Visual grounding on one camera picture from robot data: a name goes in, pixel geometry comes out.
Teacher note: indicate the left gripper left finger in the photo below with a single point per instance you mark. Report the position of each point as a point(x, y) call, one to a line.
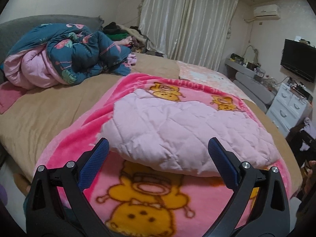
point(56, 204)

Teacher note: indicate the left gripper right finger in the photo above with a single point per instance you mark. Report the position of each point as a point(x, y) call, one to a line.
point(269, 215)

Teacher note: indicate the pink quilted jacket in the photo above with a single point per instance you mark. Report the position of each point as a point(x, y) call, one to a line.
point(173, 136)

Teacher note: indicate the pile of folded clothes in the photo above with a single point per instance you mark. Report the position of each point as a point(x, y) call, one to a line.
point(130, 37)

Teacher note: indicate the person's right hand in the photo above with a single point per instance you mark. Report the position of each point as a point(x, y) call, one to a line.
point(310, 180)

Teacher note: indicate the pink cartoon fleece blanket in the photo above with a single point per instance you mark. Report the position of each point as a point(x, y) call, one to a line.
point(133, 199)

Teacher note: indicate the black garment on chair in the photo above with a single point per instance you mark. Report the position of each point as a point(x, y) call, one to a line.
point(295, 142)

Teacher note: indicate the tan bed sheet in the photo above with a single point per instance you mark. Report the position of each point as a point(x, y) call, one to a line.
point(37, 117)

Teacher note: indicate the lilac garment on chair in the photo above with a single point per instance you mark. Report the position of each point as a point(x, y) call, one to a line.
point(309, 130)

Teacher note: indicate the white drawer dresser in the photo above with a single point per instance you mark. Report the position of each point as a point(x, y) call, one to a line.
point(288, 109)

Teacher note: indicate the clutter on vanity desk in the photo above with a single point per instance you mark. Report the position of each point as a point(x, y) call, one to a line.
point(251, 69)

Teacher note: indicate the teal floral duvet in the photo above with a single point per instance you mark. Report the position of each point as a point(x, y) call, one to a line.
point(61, 54)

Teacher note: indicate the peach white patterned blanket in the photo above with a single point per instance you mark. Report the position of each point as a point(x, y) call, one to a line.
point(207, 77)

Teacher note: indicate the white striped curtain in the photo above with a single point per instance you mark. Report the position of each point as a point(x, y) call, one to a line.
point(192, 31)

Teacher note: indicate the black wall television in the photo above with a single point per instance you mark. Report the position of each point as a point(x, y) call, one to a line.
point(299, 58)

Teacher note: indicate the white wall air conditioner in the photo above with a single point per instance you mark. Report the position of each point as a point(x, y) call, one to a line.
point(267, 12)

